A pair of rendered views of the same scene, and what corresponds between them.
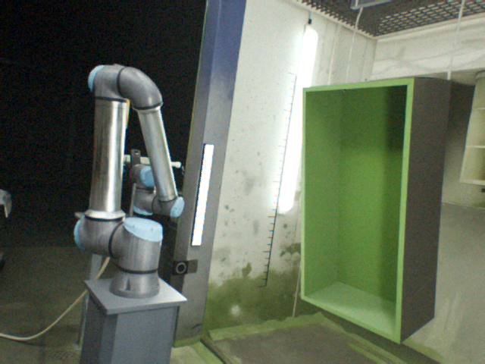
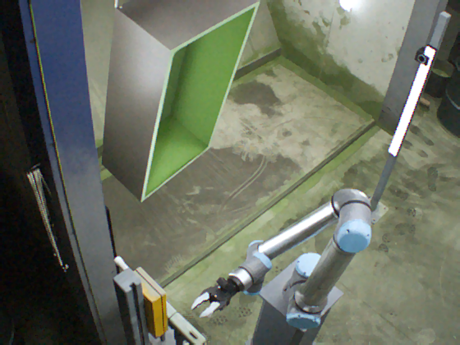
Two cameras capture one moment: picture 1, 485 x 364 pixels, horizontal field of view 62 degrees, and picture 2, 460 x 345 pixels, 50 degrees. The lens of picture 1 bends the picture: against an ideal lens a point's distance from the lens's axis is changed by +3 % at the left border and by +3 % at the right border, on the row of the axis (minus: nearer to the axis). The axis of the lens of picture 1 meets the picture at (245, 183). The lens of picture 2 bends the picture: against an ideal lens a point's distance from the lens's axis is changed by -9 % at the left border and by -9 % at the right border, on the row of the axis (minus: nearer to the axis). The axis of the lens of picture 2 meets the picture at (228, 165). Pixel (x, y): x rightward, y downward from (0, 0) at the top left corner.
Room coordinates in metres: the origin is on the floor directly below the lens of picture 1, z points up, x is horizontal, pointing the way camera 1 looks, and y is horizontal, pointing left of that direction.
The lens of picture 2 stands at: (2.25, 1.56, 2.88)
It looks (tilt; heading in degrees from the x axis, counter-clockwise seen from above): 47 degrees down; 257
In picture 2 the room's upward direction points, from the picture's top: 6 degrees clockwise
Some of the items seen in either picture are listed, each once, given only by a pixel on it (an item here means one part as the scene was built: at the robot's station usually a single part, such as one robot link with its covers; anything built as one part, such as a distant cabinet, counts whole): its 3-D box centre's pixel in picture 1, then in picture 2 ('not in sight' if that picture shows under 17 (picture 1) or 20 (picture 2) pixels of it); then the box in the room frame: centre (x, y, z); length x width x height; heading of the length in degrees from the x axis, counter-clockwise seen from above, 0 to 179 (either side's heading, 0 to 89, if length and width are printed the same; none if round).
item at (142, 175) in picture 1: (146, 176); (255, 268); (1.85, 0.46, 1.07); 0.12 x 0.09 x 0.10; 36
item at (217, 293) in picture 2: (133, 173); (224, 293); (1.98, 0.56, 1.06); 0.12 x 0.08 x 0.09; 36
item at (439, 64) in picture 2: not in sight; (437, 79); (-0.48, -1.90, 0.14); 0.31 x 0.29 x 0.28; 36
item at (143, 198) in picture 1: (145, 200); (252, 279); (1.84, 0.45, 0.96); 0.12 x 0.09 x 0.12; 71
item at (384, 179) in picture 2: not in sight; (405, 126); (0.68, -0.57, 0.82); 0.05 x 0.05 x 1.64; 36
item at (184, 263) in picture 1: (180, 267); not in sight; (2.38, 0.32, 0.51); 0.10 x 0.02 x 0.09; 126
